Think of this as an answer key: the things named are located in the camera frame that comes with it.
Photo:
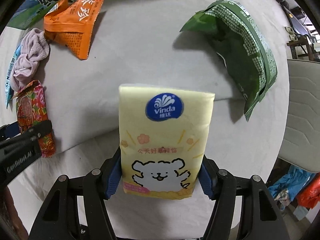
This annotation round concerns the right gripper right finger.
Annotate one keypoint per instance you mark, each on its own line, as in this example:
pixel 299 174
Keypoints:
pixel 222 188

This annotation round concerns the green snack bag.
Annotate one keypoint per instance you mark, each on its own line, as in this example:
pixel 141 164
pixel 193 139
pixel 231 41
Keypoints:
pixel 236 38

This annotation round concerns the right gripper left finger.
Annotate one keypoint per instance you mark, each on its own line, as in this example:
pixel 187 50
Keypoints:
pixel 98 186

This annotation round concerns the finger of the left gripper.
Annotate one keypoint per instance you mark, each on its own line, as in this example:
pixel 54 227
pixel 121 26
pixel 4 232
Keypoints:
pixel 11 134

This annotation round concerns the orange snack bag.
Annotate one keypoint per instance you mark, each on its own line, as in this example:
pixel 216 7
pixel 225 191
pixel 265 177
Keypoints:
pixel 71 25

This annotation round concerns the red floral snack pack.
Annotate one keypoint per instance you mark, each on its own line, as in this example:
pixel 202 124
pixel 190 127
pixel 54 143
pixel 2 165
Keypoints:
pixel 31 110

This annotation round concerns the orange plastic bag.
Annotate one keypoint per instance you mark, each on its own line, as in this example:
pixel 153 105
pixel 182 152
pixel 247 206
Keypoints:
pixel 309 196

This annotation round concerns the blue plastic bag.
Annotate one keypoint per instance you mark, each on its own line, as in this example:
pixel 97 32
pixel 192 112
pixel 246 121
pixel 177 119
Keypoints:
pixel 292 182

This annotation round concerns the yellow Vinda tissue pack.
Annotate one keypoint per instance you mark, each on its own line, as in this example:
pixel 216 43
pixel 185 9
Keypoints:
pixel 163 134

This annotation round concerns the grey upholstered chair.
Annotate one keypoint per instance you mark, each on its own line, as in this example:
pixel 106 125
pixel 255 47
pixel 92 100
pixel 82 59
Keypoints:
pixel 300 144

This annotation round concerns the white table cloth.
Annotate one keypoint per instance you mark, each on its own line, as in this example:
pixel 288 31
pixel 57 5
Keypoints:
pixel 140 41

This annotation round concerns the lilac cloth towel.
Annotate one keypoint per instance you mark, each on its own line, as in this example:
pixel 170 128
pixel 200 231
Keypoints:
pixel 34 48

